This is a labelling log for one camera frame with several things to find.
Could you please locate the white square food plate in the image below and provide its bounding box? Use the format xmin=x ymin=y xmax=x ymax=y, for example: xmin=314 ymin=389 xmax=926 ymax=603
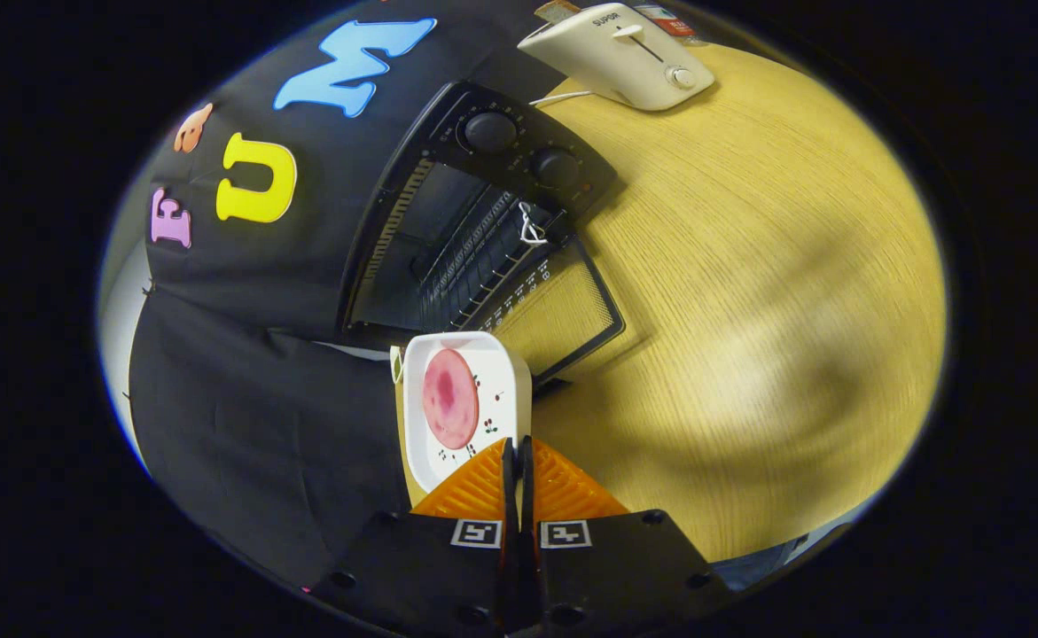
xmin=392 ymin=331 xmax=535 ymax=494

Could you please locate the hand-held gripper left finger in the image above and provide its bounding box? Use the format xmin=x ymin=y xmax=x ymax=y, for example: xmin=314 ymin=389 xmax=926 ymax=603
xmin=310 ymin=437 xmax=520 ymax=635

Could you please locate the white pop-up toaster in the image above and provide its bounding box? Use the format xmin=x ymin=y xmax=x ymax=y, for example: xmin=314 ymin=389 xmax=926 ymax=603
xmin=518 ymin=2 xmax=716 ymax=113

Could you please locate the black backdrop cloth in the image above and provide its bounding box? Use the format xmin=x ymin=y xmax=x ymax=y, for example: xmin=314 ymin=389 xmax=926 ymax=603
xmin=127 ymin=0 xmax=573 ymax=587

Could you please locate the clear plastic bottle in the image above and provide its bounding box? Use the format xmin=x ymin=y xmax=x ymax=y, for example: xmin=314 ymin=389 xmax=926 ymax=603
xmin=634 ymin=4 xmax=698 ymax=39

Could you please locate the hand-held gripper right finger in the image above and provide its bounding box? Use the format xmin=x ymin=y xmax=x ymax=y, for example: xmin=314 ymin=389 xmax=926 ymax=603
xmin=519 ymin=434 xmax=733 ymax=635

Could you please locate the pink ham slice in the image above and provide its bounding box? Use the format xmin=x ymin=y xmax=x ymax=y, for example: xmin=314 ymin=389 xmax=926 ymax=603
xmin=422 ymin=348 xmax=481 ymax=451

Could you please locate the black toaster oven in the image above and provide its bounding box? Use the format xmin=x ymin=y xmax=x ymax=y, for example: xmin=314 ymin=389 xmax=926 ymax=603
xmin=337 ymin=80 xmax=627 ymax=387

